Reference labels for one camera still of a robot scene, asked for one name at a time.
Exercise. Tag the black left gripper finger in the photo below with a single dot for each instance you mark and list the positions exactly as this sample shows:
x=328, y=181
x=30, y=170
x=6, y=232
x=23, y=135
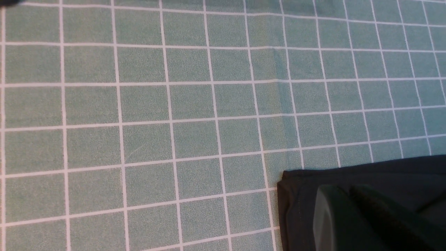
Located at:
x=363, y=219

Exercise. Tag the dark gray long-sleeve top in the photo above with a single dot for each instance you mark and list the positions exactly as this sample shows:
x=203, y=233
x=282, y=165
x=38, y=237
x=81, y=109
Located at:
x=415, y=183

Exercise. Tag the green checkered tablecloth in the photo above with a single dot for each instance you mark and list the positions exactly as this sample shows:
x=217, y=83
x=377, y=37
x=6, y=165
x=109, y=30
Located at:
x=130, y=125

